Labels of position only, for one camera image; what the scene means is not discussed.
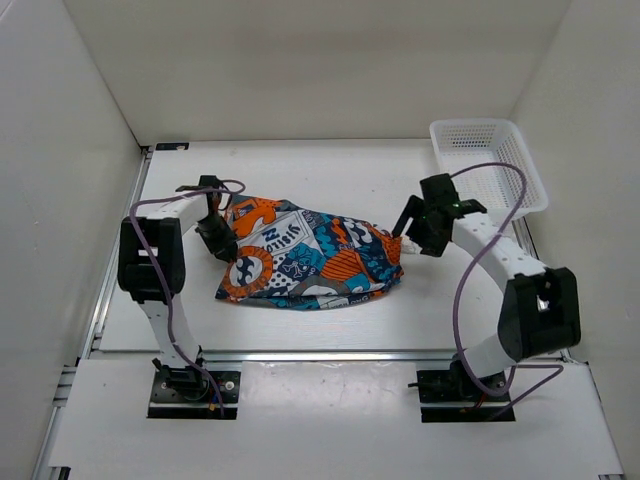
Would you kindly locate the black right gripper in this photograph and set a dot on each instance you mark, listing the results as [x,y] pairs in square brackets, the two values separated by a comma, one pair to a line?
[433,247]

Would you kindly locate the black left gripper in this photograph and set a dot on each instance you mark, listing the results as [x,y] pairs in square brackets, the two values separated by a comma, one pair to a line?
[220,247]

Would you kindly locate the colourful patterned shorts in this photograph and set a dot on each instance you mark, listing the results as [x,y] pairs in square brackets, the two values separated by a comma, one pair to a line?
[290,257]

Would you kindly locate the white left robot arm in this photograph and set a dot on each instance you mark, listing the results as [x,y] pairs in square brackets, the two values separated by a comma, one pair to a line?
[152,270]

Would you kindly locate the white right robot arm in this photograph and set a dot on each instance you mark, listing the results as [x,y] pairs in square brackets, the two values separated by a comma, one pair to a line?
[540,310]

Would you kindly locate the white plastic mesh basket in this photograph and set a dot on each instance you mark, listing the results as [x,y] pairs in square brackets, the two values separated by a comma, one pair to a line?
[495,153]

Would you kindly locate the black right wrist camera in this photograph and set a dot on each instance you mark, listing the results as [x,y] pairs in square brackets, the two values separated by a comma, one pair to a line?
[439,190]

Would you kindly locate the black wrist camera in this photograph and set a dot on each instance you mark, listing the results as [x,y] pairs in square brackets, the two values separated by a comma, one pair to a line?
[439,190]
[211,182]

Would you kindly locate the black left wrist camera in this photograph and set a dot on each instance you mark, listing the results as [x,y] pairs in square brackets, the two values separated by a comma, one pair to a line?
[211,182]

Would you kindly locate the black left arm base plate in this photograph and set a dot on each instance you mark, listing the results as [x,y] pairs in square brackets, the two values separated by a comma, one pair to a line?
[186,400]

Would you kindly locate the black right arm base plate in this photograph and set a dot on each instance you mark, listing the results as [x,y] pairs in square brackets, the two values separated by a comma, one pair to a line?
[445,398]

